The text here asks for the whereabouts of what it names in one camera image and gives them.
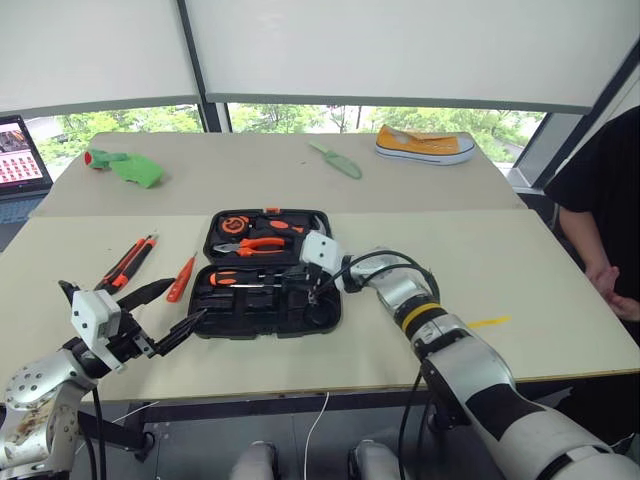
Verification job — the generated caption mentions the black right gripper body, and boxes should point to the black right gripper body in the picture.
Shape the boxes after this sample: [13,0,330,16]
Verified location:
[285,263,326,296]

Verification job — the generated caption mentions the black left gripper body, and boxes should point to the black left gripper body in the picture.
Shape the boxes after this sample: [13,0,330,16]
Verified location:
[107,309,156,363]

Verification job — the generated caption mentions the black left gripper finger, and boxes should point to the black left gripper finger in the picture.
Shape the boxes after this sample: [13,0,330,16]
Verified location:
[118,278,176,314]
[152,308,207,357]

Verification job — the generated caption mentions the orange tester screwdriver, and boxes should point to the orange tester screwdriver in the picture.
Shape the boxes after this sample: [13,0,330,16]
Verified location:
[166,254,199,303]

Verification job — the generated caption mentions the long black orange utility knife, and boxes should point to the long black orange utility knife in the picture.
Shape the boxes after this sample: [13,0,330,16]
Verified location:
[93,232,154,291]

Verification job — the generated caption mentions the black plastic tool case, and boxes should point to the black plastic tool case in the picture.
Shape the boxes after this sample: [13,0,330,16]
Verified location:
[187,207,344,342]

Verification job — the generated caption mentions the small orange black hand tool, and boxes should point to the small orange black hand tool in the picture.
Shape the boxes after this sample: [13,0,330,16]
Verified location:
[267,218,306,236]

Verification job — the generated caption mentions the person's right hand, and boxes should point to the person's right hand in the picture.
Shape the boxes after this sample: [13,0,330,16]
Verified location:
[584,264,621,301]

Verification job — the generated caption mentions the person's left hand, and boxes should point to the person's left hand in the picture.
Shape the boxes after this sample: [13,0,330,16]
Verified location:
[607,293,640,322]

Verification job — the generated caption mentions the orange black tape measure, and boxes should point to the orange black tape measure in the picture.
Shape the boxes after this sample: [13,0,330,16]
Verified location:
[218,213,251,237]

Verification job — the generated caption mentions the green plastic trowel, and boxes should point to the green plastic trowel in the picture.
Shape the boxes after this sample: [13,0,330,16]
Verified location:
[307,140,363,180]

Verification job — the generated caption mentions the grey rounded robot leg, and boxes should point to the grey rounded robot leg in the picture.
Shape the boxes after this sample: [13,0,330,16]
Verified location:
[348,439,401,480]
[228,439,279,480]

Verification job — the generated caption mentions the yellow canvas shoe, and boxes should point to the yellow canvas shoe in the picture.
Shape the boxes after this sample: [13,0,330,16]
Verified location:
[374,124,476,167]

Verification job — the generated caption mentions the yellow tape strip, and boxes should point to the yellow tape strip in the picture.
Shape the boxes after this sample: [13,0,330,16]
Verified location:
[467,315,513,330]

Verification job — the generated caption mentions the open laptop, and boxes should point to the open laptop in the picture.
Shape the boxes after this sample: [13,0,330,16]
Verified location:
[0,114,55,227]

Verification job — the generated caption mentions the wide white roller blind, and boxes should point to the wide white roller blind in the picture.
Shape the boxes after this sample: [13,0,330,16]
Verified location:
[183,0,640,116]

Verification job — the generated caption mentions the person in black shirt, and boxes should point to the person in black shirt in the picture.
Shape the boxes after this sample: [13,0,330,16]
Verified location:
[543,104,640,346]

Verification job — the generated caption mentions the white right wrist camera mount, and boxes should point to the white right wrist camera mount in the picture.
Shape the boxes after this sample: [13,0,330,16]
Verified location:
[299,231,346,277]

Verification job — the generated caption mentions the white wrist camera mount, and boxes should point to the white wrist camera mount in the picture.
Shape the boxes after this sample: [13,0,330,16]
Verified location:
[299,231,346,277]
[71,288,127,374]

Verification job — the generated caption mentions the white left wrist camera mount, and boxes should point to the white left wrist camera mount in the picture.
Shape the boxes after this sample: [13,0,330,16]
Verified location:
[71,288,127,374]

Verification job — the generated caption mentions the orange handled pliers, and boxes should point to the orange handled pliers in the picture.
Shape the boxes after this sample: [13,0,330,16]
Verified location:
[212,236,294,259]

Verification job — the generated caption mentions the thin white wire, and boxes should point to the thin white wire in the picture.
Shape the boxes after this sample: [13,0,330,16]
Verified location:
[110,399,161,425]

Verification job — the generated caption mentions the orange black handled screwdriver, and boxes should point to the orange black handled screwdriver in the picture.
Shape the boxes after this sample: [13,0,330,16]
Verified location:
[208,269,284,289]

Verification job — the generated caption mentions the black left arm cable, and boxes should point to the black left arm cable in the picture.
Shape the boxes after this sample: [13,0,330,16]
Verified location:
[58,280,109,480]

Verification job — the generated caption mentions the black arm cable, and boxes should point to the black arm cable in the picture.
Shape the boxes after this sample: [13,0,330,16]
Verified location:
[58,280,109,480]
[313,251,442,480]

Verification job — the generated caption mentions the black table frame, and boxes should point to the black table frame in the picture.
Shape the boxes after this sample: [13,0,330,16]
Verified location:
[74,372,640,464]

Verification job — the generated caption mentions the white hanging cable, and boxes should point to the white hanging cable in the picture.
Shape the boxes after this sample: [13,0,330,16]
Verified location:
[304,391,332,474]

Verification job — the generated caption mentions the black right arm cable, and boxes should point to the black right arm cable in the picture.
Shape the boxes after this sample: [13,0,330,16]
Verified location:
[313,251,442,480]

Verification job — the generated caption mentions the dark window frame post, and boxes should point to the dark window frame post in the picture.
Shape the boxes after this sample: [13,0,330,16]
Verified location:
[174,0,234,134]

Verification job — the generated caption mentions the slanted dark window frame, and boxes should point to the slanted dark window frame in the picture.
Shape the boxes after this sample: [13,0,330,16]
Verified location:
[512,49,640,192]

